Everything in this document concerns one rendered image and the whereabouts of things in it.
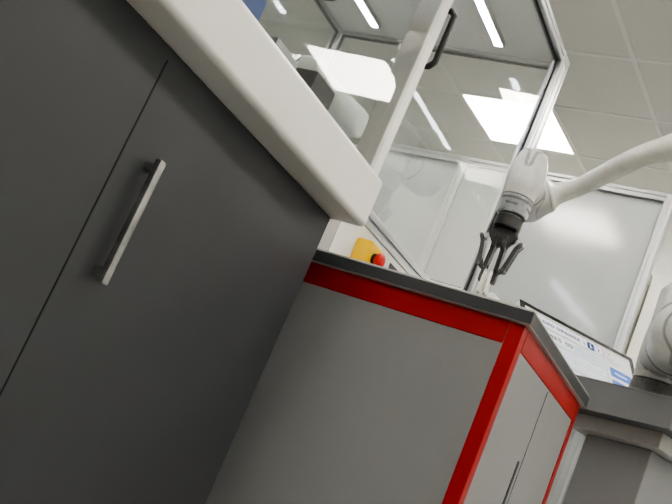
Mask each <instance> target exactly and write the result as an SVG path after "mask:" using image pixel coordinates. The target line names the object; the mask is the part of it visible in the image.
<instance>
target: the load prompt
mask: <svg viewBox="0 0 672 504"><path fill-rule="evenodd" d="M537 315H538V317H539V318H540V320H541V321H542V323H543V324H544V326H545V327H546V328H548V329H550V330H552V331H554V332H556V333H558V334H559V335H561V336H563V337H565V338H567V339H569V340H571V341H573V342H575V343H576V344H578V345H580V346H582V347H584V348H586V349H588V350H590V351H592V352H593V353H595V354H597V355H599V356H601V357H603V358H604V354H603V349H602V348H601V347H599V346H598V345H596V344H594V343H592V342H590V341H588V340H586V339H584V338H583V337H581V336H579V335H577V334H575V333H573V332H571V331H569V330H568V329H566V328H564V327H562V326H560V325H558V324H556V323H554V322H553V321H551V320H549V319H547V318H545V317H543V316H541V315H539V314H538V313H537Z"/></svg>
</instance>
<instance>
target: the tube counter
mask: <svg viewBox="0 0 672 504"><path fill-rule="evenodd" d="M564 343H565V348H567V349H569V350H571V351H573V352H575V353H577V354H579V355H580V356H582V357H584V358H586V359H588V360H590V361H592V362H594V363H596V364H598V365H599V366H601V367H603V368H605V369H606V365H605V360H603V359H601V358H599V357H598V356H596V355H594V354H592V353H590V352H588V351H586V350H584V349H582V348H581V347H579V346H577V345H575V344H573V343H571V342H569V341H567V340H565V339H564Z"/></svg>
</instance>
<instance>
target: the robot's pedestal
mask: <svg viewBox="0 0 672 504"><path fill-rule="evenodd" d="M573 429H574V430H576V431H578V432H579V433H581V434H582V435H584V436H586V438H585V441H584V444H583V447H582V450H581V453H580V455H579V458H578V461H577V464H576V467H575V470H574V472H573V475H572V478H571V481H570V484H569V487H568V489H567V492H566V495H565V498H564V501H563V504H672V439H671V438H670V437H669V436H667V435H666V434H664V433H662V432H658V431H653V430H649V429H645V428H641V427H637V426H633V425H629V424H624V423H620V422H616V421H612V420H608V419H604V418H599V417H595V416H591V415H587V414H583V413H579V412H578V414H577V417H576V420H575V423H574V425H573Z"/></svg>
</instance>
